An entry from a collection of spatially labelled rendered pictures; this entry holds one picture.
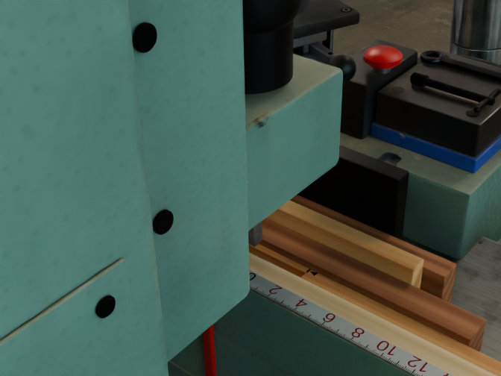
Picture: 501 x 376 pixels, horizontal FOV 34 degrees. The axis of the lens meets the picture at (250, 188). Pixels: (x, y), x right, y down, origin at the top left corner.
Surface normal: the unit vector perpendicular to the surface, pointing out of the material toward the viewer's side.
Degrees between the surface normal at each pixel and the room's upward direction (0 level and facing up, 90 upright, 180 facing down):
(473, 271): 0
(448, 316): 0
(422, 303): 0
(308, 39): 90
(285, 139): 90
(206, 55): 90
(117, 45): 90
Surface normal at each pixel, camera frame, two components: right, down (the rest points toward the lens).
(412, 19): -0.02, -0.83
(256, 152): 0.78, 0.34
